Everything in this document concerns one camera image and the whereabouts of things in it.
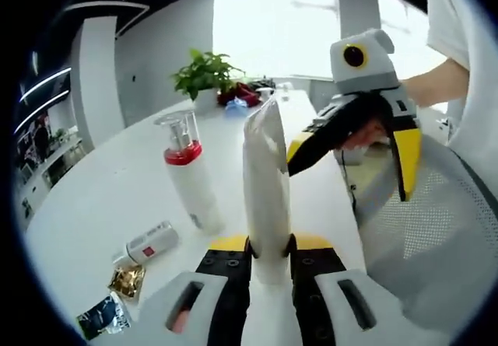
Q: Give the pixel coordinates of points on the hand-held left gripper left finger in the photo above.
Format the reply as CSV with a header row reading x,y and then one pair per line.
x,y
218,303

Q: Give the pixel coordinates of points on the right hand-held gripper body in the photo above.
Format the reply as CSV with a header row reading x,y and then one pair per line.
x,y
362,74

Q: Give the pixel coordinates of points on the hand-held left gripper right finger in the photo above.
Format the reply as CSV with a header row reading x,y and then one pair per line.
x,y
319,303

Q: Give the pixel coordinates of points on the white skincare tube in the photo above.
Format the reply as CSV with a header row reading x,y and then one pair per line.
x,y
266,167

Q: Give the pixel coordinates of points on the small white skincare bottle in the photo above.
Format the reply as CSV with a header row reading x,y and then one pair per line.
x,y
151,245

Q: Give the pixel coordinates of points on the gold skincare sachet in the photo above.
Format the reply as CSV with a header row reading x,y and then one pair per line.
x,y
126,282

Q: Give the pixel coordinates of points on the white red-collar pump skincare bottle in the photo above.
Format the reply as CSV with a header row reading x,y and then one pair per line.
x,y
194,190

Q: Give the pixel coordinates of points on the blue skincare sachet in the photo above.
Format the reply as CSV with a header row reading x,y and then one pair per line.
x,y
103,316

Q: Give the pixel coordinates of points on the person's right hand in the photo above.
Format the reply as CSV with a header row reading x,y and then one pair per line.
x,y
369,134

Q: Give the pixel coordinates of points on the white mesh chair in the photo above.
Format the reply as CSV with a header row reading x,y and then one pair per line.
x,y
435,225

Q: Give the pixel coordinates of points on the blue plastic bag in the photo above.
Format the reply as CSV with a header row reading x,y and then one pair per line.
x,y
236,103

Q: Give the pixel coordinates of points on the potted green plant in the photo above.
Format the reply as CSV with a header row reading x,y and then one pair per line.
x,y
202,74

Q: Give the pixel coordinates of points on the ceiling light strip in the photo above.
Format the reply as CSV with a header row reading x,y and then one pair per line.
x,y
43,109
44,84

